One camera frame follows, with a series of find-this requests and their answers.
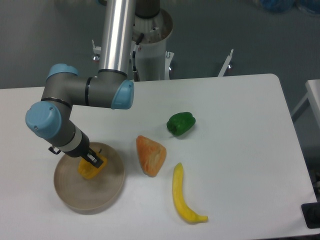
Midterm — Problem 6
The white side table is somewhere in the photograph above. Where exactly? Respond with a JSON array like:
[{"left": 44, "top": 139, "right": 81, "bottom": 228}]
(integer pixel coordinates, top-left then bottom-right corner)
[{"left": 290, "top": 79, "right": 320, "bottom": 126}]

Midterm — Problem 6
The blue plastic bag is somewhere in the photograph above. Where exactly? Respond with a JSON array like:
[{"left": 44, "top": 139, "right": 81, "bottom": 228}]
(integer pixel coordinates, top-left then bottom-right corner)
[{"left": 255, "top": 0, "right": 320, "bottom": 17}]

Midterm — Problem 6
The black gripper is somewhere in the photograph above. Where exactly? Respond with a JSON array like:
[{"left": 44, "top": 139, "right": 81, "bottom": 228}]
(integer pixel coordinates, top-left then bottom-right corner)
[{"left": 48, "top": 132, "right": 104, "bottom": 168}]

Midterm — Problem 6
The black device at table edge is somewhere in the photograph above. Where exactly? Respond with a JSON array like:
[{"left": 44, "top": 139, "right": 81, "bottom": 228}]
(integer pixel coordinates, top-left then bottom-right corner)
[{"left": 301, "top": 202, "right": 320, "bottom": 229}]

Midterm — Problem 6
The beige round plate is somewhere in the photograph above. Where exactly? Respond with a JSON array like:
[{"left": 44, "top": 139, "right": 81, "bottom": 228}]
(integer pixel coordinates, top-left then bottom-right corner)
[{"left": 53, "top": 142, "right": 125, "bottom": 215}]

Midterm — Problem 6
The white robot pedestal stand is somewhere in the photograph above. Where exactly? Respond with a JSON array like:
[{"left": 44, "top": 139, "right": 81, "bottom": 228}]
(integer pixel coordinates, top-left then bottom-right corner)
[{"left": 90, "top": 7, "right": 236, "bottom": 82}]

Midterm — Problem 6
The green bell pepper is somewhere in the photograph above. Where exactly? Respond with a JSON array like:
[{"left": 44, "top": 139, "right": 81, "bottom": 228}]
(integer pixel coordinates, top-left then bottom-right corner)
[{"left": 166, "top": 112, "right": 196, "bottom": 137}]

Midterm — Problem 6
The yellow bell pepper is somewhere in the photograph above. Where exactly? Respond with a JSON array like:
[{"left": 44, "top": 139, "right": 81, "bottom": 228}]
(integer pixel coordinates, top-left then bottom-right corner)
[{"left": 77, "top": 155, "right": 108, "bottom": 180}]

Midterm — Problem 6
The yellow banana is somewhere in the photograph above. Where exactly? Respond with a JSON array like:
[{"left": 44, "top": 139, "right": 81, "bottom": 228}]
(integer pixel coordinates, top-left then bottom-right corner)
[{"left": 172, "top": 162, "right": 209, "bottom": 224}]

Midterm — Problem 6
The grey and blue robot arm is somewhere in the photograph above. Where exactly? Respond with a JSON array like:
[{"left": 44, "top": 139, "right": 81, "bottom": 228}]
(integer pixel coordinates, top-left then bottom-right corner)
[{"left": 25, "top": 0, "right": 160, "bottom": 168}]

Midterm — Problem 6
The black cable on pedestal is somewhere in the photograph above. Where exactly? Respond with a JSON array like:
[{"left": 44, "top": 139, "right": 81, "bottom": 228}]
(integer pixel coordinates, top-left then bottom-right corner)
[{"left": 131, "top": 32, "right": 145, "bottom": 82}]

